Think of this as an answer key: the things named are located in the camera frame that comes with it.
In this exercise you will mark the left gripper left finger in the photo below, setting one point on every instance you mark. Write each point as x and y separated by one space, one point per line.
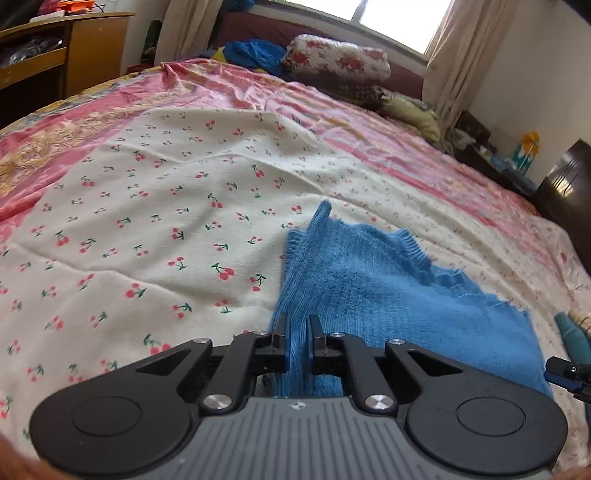
239 365

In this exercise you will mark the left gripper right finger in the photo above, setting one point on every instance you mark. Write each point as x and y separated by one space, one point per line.
355 363

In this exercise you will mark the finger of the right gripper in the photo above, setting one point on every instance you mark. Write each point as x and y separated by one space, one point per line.
575 378

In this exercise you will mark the blue yellow striped knit sweater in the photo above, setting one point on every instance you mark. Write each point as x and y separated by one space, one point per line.
379 286

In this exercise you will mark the teal folded garment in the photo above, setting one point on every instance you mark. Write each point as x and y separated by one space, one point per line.
574 339

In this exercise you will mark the beige checked cloth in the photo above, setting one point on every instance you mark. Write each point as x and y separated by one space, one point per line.
582 320

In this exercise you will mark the cherry print bed sheet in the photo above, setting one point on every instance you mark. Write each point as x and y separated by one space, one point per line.
175 227

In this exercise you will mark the olive green pillow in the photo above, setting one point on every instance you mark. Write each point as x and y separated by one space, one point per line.
413 112

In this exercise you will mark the dark nightstand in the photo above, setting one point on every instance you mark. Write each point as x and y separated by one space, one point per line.
470 144

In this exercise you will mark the maroon bench cushion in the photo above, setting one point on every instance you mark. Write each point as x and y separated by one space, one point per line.
246 26

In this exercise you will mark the blue cloth near window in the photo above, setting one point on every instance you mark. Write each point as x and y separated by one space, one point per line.
255 55

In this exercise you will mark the pink floral bed cover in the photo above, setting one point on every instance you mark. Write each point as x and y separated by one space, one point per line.
37 150

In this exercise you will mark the floral rolled quilt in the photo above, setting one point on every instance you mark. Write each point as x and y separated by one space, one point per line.
311 56

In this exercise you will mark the beige right curtain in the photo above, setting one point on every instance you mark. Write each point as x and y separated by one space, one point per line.
461 53

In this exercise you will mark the beige curtain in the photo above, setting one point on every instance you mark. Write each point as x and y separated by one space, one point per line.
461 53
186 29

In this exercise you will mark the beige left curtain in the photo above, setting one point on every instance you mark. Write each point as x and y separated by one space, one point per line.
186 29

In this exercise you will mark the wooden desk cabinet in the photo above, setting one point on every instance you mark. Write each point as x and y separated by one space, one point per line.
90 51

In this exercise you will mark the orange object on desk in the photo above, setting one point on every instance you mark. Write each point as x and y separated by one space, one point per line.
71 7

